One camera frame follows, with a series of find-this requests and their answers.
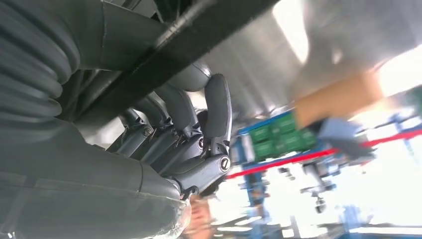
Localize steel workbench table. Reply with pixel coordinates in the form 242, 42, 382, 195
194, 0, 422, 117

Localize seated person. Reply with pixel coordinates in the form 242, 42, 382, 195
184, 195, 217, 239

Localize blue metal rack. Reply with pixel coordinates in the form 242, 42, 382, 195
230, 110, 422, 239

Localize red barrier belt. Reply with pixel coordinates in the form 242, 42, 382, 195
226, 128, 422, 181

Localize green plastic crate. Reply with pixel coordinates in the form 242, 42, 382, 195
248, 111, 318, 163

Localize cardboard box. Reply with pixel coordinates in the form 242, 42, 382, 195
293, 70, 385, 130

